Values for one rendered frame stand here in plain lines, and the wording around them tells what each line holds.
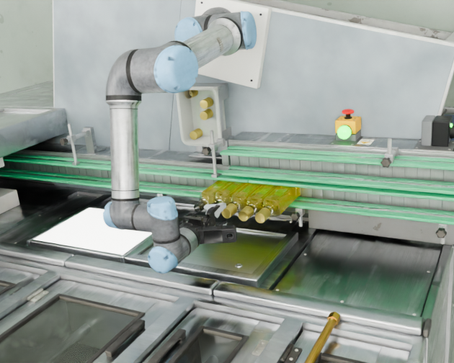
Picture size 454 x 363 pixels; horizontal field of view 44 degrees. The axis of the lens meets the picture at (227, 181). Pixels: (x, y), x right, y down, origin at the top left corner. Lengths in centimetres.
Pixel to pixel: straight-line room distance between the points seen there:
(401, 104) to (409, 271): 54
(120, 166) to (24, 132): 96
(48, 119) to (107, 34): 45
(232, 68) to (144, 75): 65
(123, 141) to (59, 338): 55
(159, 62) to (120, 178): 33
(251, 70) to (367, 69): 40
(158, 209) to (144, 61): 38
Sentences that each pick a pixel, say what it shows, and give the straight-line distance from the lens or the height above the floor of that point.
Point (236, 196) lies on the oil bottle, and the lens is 183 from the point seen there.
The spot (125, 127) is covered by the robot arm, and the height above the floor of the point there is 143.
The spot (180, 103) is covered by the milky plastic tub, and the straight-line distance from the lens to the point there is 213.
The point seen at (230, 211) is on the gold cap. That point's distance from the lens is 177.
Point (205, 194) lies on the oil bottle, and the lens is 189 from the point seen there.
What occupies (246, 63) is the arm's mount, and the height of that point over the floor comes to 78.
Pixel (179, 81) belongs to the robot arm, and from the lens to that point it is 144.
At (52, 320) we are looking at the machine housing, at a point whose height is 163.
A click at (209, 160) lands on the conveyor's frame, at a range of 212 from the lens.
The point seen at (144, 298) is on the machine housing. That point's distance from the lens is 171.
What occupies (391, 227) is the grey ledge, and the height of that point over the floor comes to 88.
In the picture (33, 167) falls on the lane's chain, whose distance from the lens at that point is 266.
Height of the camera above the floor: 260
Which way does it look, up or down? 56 degrees down
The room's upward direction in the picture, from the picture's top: 126 degrees counter-clockwise
